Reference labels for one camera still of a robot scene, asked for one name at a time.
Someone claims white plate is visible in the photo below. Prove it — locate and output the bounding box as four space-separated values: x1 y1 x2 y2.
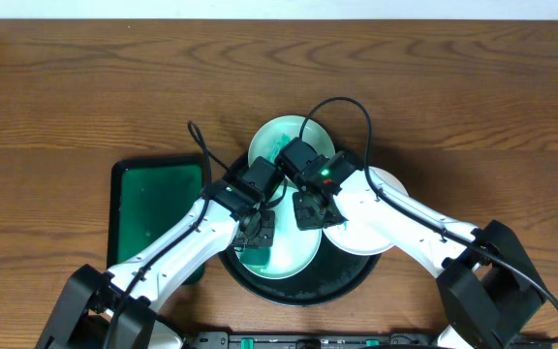
322 166 410 257

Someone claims black rectangular sponge tray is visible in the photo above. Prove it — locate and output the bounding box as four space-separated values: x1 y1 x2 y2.
107 154 203 268

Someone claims mint plate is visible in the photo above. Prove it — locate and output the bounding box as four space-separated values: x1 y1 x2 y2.
248 115 336 165
235 185 322 280

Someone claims black round tray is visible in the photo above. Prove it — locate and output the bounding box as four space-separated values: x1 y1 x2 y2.
219 232 381 306

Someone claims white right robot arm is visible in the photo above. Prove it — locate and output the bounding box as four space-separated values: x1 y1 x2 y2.
275 138 550 348

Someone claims green sponge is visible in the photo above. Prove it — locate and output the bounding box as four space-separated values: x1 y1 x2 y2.
239 247 271 268

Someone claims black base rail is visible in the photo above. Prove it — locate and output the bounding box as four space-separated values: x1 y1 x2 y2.
183 332 439 349

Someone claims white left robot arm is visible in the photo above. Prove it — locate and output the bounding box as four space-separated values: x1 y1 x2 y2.
37 157 284 348

